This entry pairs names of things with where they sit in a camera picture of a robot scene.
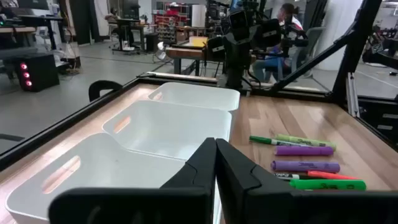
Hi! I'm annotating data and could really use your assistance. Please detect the red-orange thin marker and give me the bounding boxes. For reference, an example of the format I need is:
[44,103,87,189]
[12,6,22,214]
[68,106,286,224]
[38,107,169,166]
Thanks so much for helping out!
[307,170,360,180]

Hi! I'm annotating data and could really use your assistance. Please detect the white plastic bin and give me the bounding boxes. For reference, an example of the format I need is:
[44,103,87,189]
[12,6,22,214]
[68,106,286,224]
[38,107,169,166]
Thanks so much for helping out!
[4,133,222,224]
[147,82,241,112]
[101,100,233,161]

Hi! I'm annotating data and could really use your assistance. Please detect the black standing desk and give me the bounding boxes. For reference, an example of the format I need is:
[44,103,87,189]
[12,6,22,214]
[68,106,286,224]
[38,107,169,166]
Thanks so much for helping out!
[107,17,158,56]
[0,14,68,52]

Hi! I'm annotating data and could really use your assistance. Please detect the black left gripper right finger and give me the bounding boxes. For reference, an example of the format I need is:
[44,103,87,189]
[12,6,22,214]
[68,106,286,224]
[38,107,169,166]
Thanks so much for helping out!
[216,138,398,224]

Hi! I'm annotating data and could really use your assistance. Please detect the lavender Sharpie highlighter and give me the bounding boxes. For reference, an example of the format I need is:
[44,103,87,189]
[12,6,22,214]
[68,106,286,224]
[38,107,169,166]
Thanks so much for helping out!
[270,160,341,174]

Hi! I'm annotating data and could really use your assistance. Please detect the black computer red lights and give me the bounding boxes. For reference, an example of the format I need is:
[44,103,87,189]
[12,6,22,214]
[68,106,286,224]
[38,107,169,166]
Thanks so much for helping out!
[14,53,60,93]

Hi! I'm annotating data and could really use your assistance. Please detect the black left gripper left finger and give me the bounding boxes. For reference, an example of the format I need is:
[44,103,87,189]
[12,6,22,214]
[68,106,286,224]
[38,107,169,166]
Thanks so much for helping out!
[49,137,218,224]

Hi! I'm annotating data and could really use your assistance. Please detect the grey chair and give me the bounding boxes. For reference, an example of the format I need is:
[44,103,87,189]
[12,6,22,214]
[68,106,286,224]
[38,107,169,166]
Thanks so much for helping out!
[290,26,326,79]

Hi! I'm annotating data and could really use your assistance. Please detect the silver aluminium bar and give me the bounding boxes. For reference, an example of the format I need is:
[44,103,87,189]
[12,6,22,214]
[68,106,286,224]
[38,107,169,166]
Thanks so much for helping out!
[346,72,362,118]

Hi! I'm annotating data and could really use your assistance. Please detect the black machine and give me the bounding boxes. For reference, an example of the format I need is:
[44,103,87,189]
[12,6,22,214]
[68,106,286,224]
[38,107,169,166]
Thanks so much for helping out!
[361,26,398,68]

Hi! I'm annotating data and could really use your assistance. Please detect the red storage shelf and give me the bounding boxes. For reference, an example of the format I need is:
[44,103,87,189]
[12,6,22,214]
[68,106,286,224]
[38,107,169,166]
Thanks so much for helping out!
[153,2,191,43]

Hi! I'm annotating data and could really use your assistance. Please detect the black Sharpie marker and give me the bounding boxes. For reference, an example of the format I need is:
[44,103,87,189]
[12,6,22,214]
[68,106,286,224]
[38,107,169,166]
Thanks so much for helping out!
[273,172,312,181]

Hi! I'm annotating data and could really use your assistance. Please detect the green Expo marker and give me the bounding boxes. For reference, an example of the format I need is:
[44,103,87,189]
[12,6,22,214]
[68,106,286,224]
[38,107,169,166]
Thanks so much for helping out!
[248,134,313,148]

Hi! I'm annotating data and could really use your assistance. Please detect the wooden workbench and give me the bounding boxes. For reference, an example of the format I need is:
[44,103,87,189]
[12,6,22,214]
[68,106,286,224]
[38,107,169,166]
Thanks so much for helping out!
[164,42,220,77]

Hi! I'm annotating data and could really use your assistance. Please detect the black metal table frame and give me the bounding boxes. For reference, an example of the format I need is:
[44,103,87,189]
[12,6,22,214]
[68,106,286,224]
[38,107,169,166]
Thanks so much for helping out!
[0,0,398,172]

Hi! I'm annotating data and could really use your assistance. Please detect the black frame handle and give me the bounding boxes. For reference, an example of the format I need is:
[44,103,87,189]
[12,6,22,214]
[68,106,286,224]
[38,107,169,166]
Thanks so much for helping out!
[88,80,124,103]

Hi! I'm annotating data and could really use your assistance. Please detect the white cabinet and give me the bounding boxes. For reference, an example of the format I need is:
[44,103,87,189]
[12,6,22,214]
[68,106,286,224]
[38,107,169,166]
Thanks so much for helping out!
[190,4,207,29]

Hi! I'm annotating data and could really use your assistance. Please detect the purple Sharpie highlighter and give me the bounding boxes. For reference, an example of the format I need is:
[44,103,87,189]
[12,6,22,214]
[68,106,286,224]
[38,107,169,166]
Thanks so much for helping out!
[274,145,335,157]

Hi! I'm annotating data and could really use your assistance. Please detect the green Sharpie highlighter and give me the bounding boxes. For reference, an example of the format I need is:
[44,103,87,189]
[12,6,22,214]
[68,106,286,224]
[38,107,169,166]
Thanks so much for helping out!
[289,179,367,192]

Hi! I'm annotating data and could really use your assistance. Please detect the light green highlighter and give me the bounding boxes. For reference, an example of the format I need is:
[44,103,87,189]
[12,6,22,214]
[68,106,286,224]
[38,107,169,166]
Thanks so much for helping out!
[275,133,337,151]

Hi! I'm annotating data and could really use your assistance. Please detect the person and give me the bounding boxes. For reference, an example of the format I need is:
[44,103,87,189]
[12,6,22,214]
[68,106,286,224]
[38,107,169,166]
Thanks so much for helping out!
[104,7,121,22]
[251,2,305,84]

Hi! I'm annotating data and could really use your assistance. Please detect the black cabinet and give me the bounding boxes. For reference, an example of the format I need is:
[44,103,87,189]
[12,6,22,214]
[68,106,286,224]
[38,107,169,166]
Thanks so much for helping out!
[68,0,101,46]

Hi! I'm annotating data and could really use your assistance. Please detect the black monitor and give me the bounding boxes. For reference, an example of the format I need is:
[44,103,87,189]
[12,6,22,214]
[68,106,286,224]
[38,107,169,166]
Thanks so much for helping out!
[119,0,141,20]

